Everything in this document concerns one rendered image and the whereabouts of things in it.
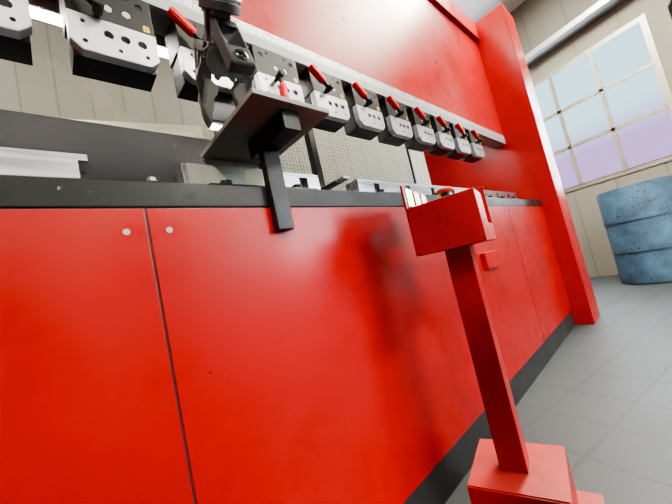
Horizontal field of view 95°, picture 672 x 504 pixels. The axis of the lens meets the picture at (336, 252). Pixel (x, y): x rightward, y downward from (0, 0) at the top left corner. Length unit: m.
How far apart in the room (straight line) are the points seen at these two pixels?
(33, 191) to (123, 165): 0.77
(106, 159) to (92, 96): 1.86
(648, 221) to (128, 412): 3.77
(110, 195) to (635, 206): 3.75
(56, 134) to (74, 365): 0.93
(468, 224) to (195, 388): 0.62
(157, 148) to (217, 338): 0.95
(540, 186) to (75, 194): 2.49
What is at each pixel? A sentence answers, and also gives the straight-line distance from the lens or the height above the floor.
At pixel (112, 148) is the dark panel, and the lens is 1.36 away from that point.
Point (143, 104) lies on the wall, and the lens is 3.15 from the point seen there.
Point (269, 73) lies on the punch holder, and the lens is 1.03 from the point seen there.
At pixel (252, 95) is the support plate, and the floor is 0.99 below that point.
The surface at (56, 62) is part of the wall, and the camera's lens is 3.33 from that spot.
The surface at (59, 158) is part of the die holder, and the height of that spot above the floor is 0.96.
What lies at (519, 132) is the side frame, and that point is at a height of 1.38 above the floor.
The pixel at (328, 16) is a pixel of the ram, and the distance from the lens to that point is 1.42.
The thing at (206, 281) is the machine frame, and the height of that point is 0.69.
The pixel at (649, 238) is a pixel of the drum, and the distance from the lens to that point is 3.82.
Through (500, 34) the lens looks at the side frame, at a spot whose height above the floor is 2.10.
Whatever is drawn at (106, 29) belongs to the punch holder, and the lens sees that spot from 0.88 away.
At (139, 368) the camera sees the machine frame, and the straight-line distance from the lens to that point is 0.56.
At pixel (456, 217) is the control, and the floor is 0.73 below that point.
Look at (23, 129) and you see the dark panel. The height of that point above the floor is 1.28.
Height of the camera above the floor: 0.65
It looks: 5 degrees up
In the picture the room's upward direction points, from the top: 13 degrees counter-clockwise
